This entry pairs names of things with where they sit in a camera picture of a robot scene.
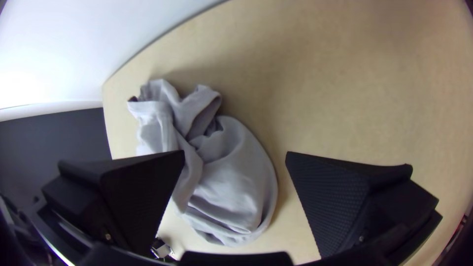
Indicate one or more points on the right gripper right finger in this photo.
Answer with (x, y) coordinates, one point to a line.
(332, 199)

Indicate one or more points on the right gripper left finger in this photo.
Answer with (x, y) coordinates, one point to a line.
(140, 192)

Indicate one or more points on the grey t-shirt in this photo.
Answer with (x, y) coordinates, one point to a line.
(229, 184)

